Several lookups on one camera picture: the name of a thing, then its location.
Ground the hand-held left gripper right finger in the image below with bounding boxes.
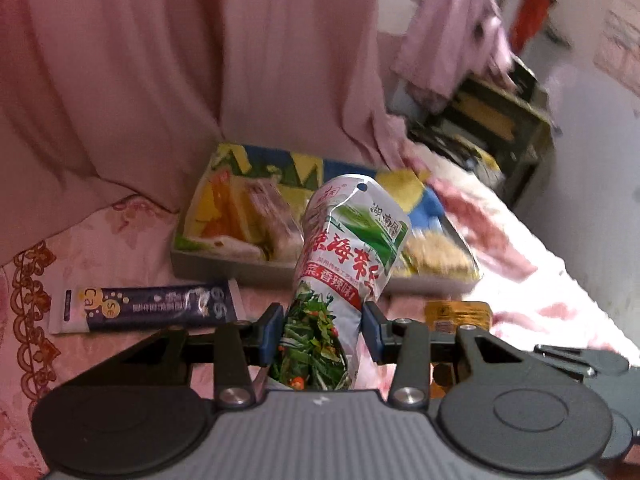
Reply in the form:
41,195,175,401
361,300,532,409

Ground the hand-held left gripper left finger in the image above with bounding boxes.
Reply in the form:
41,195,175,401
107,302,286,409

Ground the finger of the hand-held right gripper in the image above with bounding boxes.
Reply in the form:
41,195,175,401
533,344,632,377

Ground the grey cardboard box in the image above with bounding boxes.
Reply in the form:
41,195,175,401
170,142,483,295

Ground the white green seaweed packet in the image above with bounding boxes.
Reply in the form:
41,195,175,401
270,174,412,392

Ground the clear bag of pasta puffs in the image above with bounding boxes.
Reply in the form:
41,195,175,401
400,220,477,281

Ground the orange snack packet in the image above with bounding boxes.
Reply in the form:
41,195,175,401
196,172,261,242

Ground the gold foil snack packet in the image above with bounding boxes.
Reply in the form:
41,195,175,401
424,300,493,400

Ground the floral pink bedsheet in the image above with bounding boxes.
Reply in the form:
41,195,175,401
0,140,640,480

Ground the green seaweed snack packet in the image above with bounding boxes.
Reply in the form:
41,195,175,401
240,180,307,262

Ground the dark blue snack packet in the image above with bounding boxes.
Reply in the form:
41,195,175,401
48,280,246,335

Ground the colourful printed box liner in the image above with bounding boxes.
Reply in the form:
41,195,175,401
190,142,451,241

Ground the dark desk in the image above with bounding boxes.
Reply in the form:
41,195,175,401
410,57,557,206

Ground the pink curtain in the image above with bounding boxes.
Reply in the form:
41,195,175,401
0,0,406,266

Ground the pink hanging garment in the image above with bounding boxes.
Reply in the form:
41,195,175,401
389,0,517,117

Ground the red hanging garment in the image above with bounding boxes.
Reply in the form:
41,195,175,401
509,0,555,57

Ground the wall poster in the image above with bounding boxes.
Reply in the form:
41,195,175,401
592,6,640,87

